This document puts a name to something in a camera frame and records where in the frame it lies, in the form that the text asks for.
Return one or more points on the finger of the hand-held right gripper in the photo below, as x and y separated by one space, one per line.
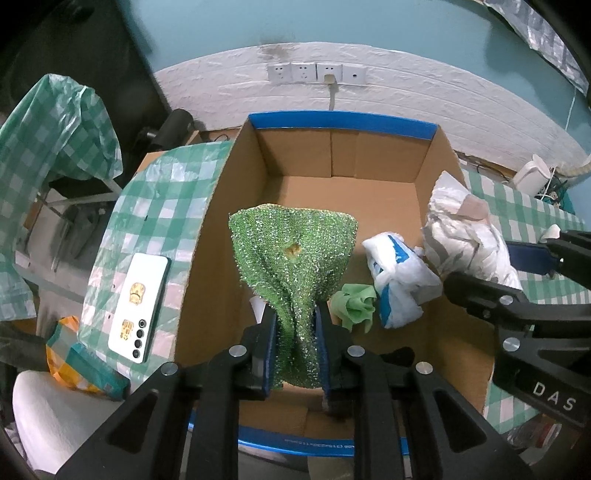
480 290
531 258

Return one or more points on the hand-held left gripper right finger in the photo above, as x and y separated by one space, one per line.
323 355

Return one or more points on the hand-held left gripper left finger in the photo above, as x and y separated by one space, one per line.
270 350

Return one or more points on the clear plastic bag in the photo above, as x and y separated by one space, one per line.
461 240

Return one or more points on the green microfiber cloth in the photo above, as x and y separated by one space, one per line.
355 304

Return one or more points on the green sparkly scrubbing cloth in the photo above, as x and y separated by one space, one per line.
286 277

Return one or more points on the white plastic bag blue print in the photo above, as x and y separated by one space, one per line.
401 286

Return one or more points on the cardboard box blue edge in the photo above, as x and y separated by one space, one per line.
369 194

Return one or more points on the white electric kettle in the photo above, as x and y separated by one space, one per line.
531 173

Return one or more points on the white smartphone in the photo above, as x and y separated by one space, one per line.
138 304

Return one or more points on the green checked tablecloth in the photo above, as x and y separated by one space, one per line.
152 207

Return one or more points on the orange green packet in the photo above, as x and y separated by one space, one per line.
83 364

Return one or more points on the silver foil sheet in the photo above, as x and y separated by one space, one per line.
545 37

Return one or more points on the white padded seat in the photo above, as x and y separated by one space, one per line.
55 415

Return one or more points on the black cylindrical object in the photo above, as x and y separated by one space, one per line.
175 124

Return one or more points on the green checked plastic sheet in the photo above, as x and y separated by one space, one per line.
55 129

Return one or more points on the metal chair frame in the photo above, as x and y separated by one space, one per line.
69 203

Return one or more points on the white wall socket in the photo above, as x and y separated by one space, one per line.
328 72
303 73
354 74
279 73

